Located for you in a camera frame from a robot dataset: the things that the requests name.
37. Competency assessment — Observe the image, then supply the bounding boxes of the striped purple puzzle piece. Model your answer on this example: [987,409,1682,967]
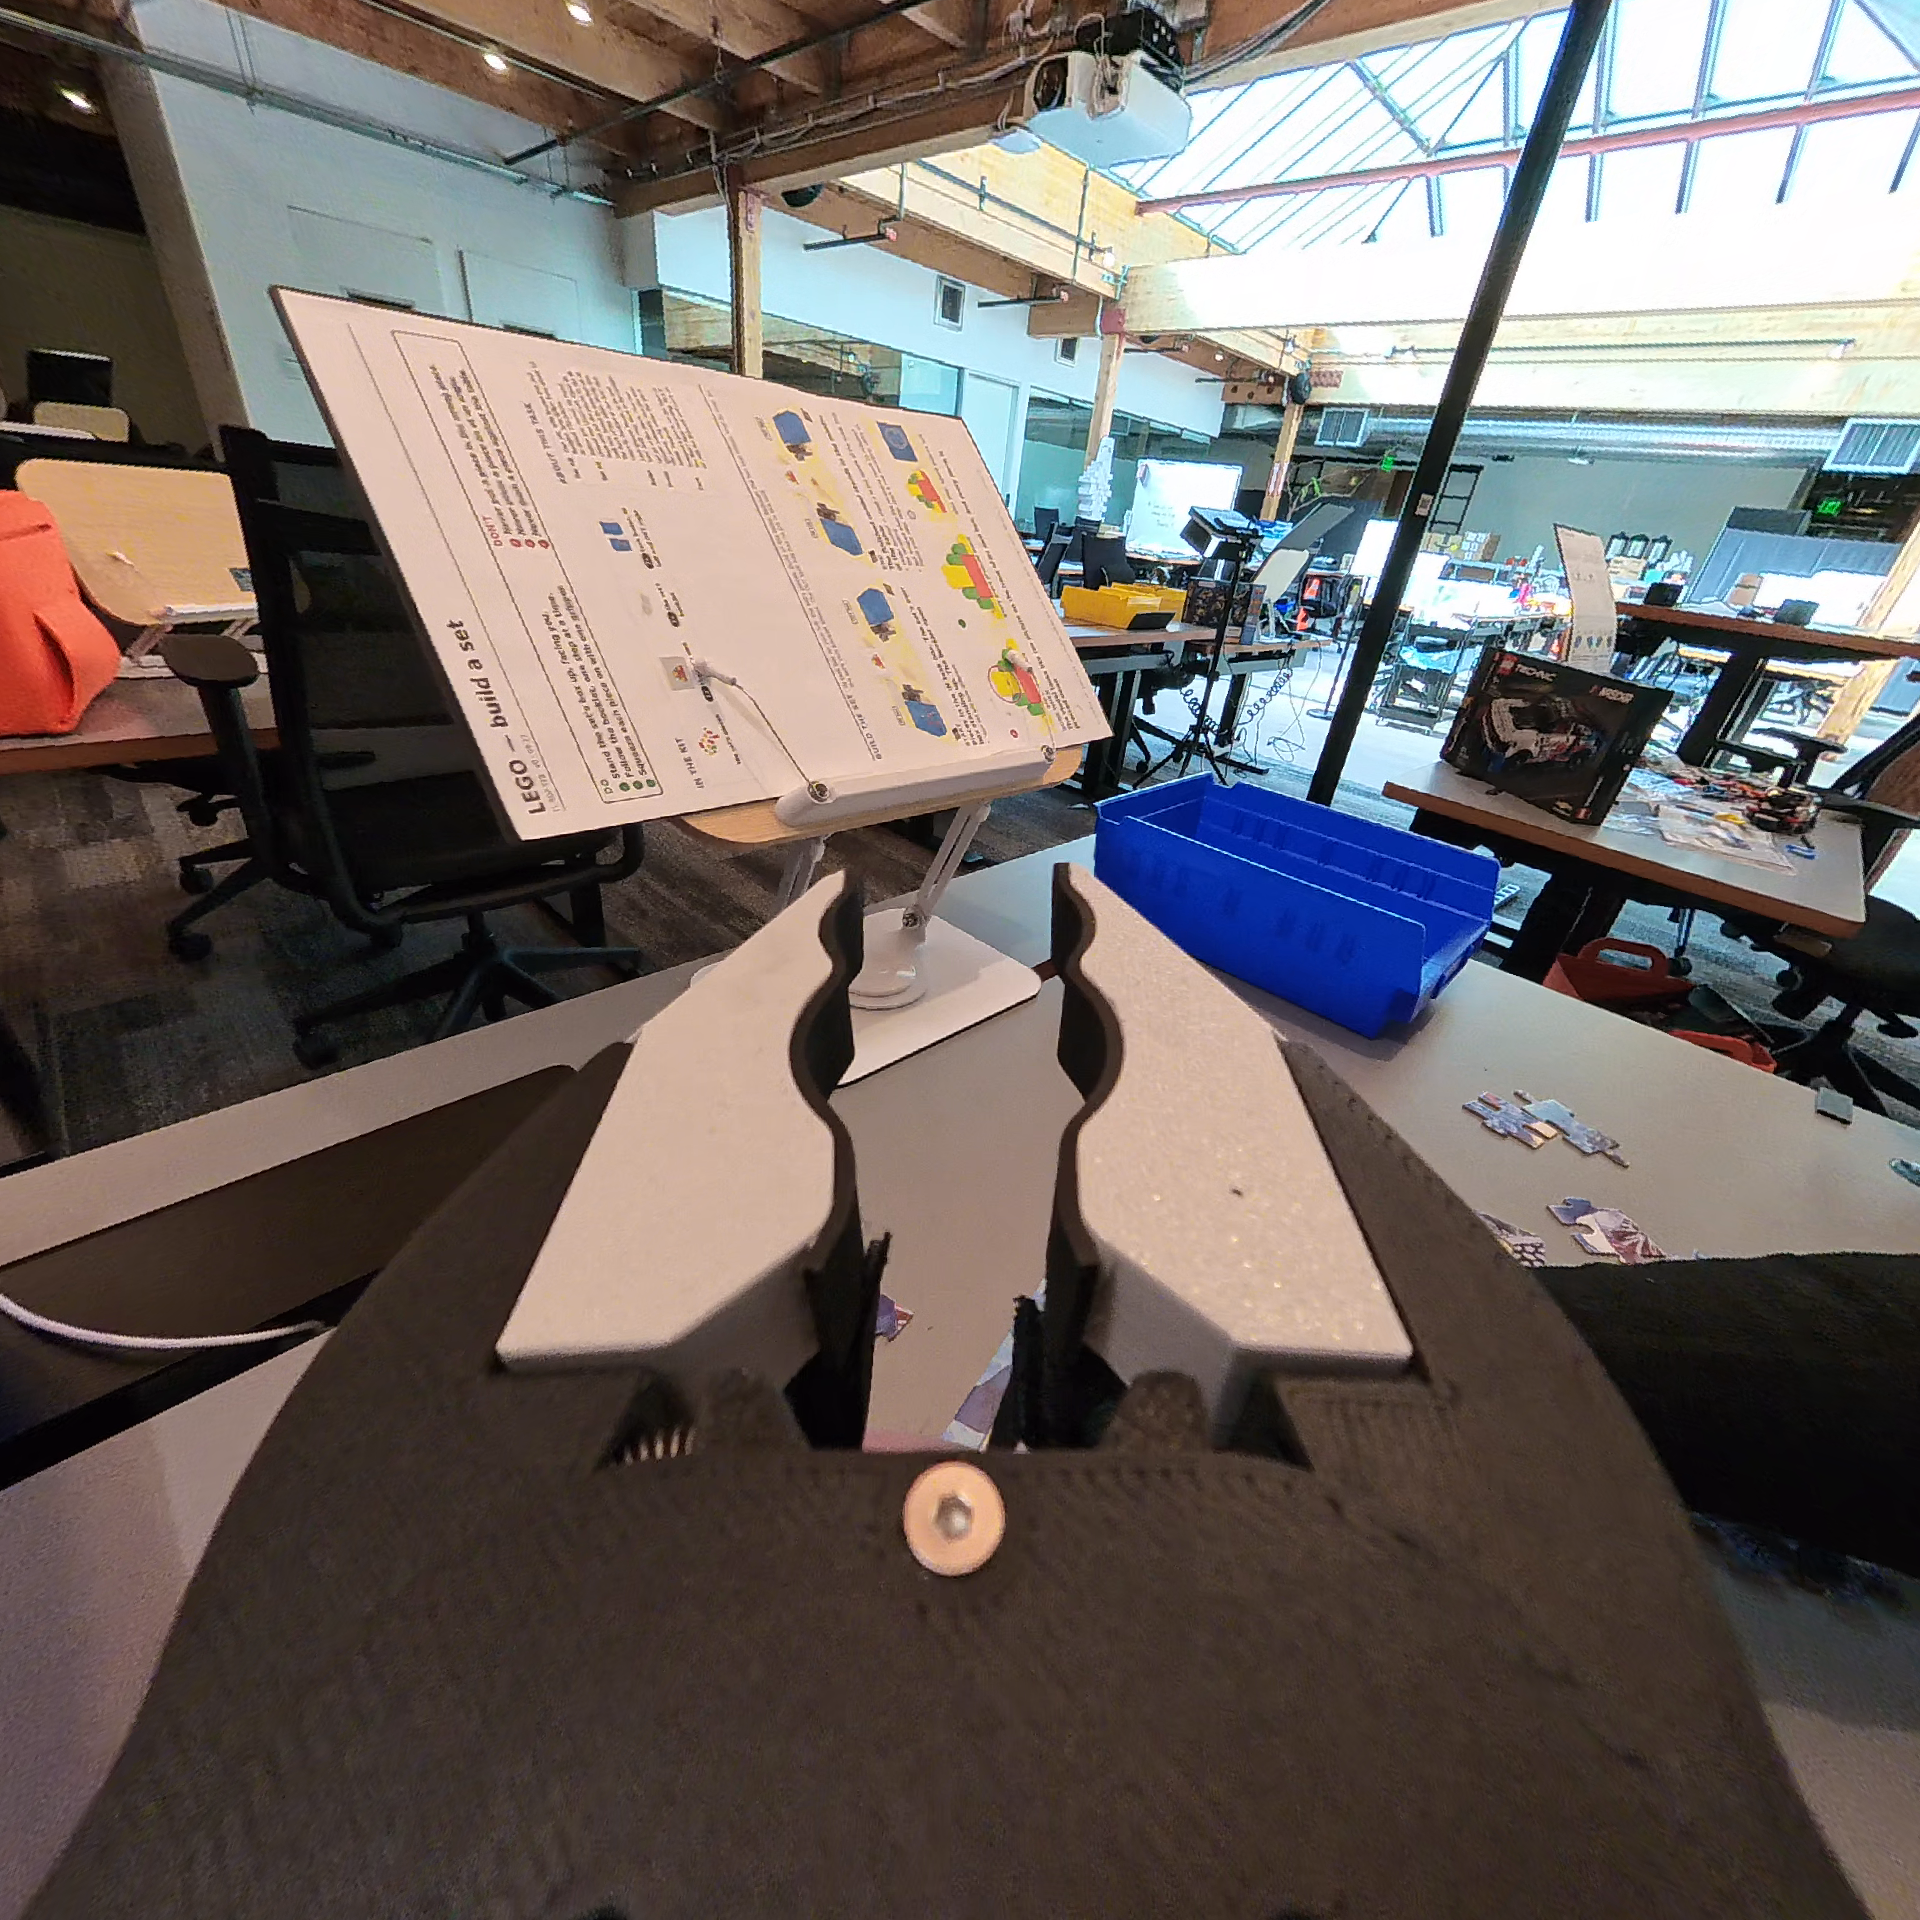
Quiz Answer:
[950,1333,1025,1450]

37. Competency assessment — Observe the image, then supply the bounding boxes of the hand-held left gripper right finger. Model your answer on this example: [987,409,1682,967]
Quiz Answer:
[1012,861,1419,1450]

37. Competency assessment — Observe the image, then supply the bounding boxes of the person's right forearm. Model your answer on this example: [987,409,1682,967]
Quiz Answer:
[1536,1247,1920,1579]

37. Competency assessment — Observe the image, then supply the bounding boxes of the white standing sign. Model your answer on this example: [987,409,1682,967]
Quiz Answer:
[1552,521,1625,674]

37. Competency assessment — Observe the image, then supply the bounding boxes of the white printed display panel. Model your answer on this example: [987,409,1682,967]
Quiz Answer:
[270,286,1116,848]

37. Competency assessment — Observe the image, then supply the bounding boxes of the red bag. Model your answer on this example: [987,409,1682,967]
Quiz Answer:
[1546,937,1697,1018]

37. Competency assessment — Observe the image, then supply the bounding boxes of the orange fabric item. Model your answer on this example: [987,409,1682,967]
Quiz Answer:
[0,490,122,741]

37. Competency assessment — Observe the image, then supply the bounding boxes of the blue plastic bin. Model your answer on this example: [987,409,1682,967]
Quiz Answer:
[1095,775,1502,1039]

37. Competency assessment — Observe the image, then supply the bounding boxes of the black mesh desk chair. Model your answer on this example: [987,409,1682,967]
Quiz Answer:
[158,427,648,1069]

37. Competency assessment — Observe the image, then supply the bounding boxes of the brown flat panel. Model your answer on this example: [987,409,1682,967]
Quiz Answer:
[0,1064,585,1488]

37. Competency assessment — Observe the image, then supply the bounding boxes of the white ceiling projector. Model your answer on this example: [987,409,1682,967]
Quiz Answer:
[1026,45,1199,168]

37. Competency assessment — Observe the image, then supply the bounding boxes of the black pillar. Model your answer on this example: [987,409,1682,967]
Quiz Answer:
[1308,0,1618,806]

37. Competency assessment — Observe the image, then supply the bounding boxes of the white cable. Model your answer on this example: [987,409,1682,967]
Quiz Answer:
[0,1288,327,1359]

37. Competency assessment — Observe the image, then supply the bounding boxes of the black printed cardboard box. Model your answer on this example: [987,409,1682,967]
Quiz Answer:
[1441,643,1676,827]

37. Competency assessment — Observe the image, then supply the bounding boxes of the black tripod stand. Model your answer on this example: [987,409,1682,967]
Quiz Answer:
[1131,507,1286,787]

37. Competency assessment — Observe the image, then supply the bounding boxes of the wooden table top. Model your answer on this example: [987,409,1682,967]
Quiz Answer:
[17,457,270,623]

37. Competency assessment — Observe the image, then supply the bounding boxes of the grey work table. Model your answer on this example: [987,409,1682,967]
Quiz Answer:
[1380,757,1870,985]

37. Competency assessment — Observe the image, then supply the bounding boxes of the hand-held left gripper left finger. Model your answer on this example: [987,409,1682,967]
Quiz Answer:
[497,873,889,1448]

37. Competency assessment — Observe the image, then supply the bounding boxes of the background wooden desk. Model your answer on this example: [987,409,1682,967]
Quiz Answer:
[1611,597,1920,768]

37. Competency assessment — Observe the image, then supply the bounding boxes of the black mesh office chair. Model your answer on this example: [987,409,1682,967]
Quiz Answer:
[1716,726,1920,1123]

